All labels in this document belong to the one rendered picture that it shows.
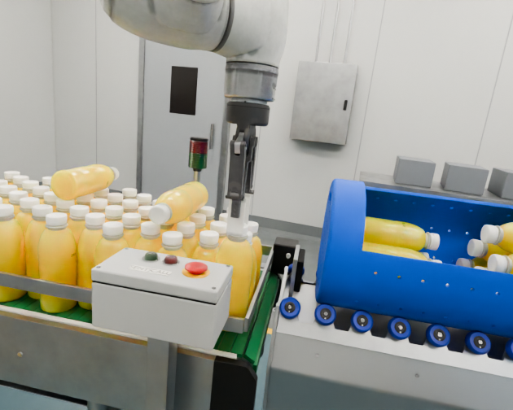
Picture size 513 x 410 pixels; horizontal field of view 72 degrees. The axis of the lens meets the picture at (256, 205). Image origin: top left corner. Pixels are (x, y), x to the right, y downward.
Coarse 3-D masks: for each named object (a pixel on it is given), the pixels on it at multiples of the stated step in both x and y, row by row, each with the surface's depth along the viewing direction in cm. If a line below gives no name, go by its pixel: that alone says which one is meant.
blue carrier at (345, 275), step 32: (352, 192) 72; (384, 192) 84; (352, 224) 68; (416, 224) 90; (448, 224) 88; (480, 224) 86; (320, 256) 85; (352, 256) 67; (384, 256) 66; (448, 256) 90; (320, 288) 71; (352, 288) 69; (384, 288) 67; (416, 288) 66; (448, 288) 65; (480, 288) 64; (512, 288) 63; (416, 320) 73; (448, 320) 69; (480, 320) 67; (512, 320) 65
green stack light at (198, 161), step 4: (188, 156) 119; (192, 156) 117; (196, 156) 117; (200, 156) 117; (204, 156) 118; (188, 160) 119; (192, 160) 117; (196, 160) 117; (200, 160) 117; (204, 160) 118; (188, 164) 119; (192, 164) 118; (196, 164) 118; (200, 164) 118; (204, 164) 119; (200, 168) 118
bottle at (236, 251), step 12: (228, 240) 67; (240, 240) 66; (228, 252) 65; (240, 252) 65; (228, 264) 65; (240, 264) 65; (252, 264) 69; (240, 276) 66; (240, 288) 67; (240, 300) 68; (240, 312) 69
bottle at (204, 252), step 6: (198, 246) 73; (204, 246) 71; (210, 246) 71; (216, 246) 72; (198, 252) 72; (204, 252) 71; (210, 252) 71; (216, 252) 72; (192, 258) 72; (198, 258) 71; (204, 258) 71; (210, 258) 71
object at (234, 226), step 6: (228, 210) 64; (240, 210) 63; (228, 216) 64; (240, 216) 64; (228, 222) 64; (234, 222) 64; (240, 222) 64; (228, 228) 65; (234, 228) 64; (240, 228) 64; (228, 234) 65; (234, 234) 65; (240, 234) 64
